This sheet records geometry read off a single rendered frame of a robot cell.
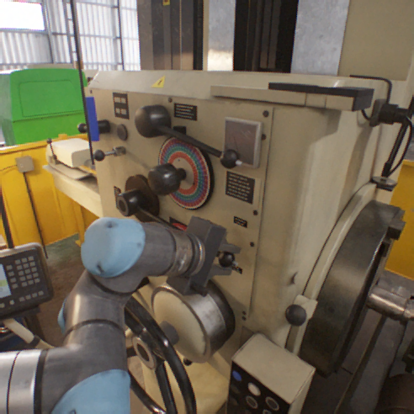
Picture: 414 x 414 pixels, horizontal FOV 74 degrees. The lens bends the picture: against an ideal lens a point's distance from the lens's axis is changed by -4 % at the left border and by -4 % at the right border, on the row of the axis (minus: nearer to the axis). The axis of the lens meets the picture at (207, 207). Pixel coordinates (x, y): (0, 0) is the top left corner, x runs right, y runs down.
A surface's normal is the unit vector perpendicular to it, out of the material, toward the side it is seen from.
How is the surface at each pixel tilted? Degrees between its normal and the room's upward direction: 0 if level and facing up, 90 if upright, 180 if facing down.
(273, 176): 90
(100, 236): 59
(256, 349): 0
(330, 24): 90
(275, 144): 90
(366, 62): 90
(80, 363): 7
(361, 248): 36
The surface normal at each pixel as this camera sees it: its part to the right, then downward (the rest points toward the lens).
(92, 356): 0.24, -0.90
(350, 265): -0.44, -0.44
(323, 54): -0.67, 0.32
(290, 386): 0.02, -0.90
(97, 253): -0.57, -0.20
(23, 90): 0.73, 0.22
